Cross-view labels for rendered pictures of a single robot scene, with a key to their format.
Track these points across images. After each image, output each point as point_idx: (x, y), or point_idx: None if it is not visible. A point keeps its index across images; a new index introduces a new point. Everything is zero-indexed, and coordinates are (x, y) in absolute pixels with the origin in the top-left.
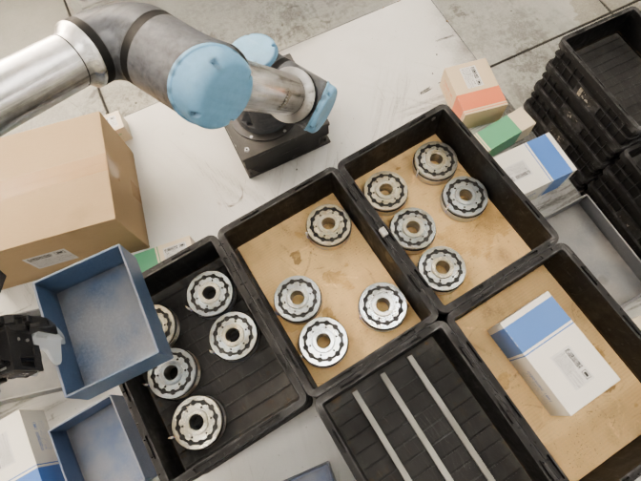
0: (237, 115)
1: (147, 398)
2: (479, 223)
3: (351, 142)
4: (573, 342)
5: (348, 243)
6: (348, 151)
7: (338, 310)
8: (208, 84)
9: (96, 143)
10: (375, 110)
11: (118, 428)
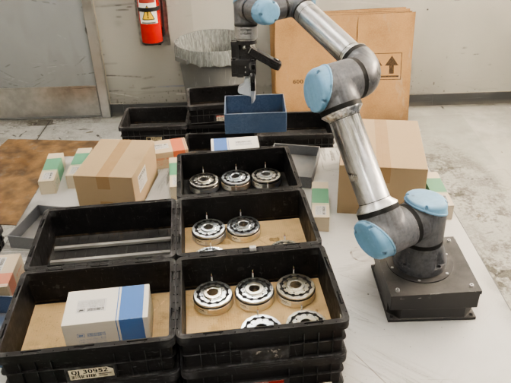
0: (311, 109)
1: (229, 169)
2: None
3: (382, 336)
4: (104, 314)
5: None
6: (372, 331)
7: (224, 247)
8: (310, 74)
9: (400, 166)
10: (415, 366)
11: None
